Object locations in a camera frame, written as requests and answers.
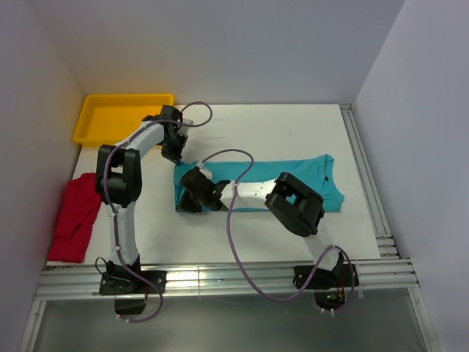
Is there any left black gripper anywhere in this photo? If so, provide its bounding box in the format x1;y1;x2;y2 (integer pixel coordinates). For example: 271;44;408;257
161;131;188;166

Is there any teal t shirt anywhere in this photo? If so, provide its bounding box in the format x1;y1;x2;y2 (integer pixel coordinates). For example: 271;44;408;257
172;153;346;214

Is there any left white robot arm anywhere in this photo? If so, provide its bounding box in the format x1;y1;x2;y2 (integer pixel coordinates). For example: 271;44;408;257
95;105;193;293

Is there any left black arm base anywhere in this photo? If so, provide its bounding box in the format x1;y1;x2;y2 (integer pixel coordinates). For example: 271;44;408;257
95;257;167;318

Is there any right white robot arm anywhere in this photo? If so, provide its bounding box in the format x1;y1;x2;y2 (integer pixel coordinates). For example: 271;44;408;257
176;166;344;286

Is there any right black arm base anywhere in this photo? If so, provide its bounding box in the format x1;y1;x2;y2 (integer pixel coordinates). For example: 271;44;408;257
306;263;360;310

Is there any yellow plastic tray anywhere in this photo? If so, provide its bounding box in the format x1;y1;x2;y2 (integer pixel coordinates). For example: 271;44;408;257
73;93;174;147

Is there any red t shirt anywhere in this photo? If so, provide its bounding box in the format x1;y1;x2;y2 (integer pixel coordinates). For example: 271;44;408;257
47;173;101;263

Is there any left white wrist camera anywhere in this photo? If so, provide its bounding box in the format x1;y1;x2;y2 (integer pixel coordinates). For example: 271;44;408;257
177;112;194;134

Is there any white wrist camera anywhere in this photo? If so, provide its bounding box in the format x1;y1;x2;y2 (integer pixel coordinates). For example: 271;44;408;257
196;164;213;180
177;112;194;134

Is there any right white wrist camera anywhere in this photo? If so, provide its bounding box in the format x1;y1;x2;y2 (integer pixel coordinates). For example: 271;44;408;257
196;164;213;180

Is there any right side aluminium rail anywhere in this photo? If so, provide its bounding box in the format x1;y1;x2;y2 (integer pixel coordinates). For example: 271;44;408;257
339;103;400;260

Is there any aluminium rail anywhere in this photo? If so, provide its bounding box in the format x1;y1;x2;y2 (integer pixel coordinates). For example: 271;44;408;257
19;256;419;351
339;103;400;260

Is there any front aluminium rail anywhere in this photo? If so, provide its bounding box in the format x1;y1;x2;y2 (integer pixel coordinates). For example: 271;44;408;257
19;256;419;351

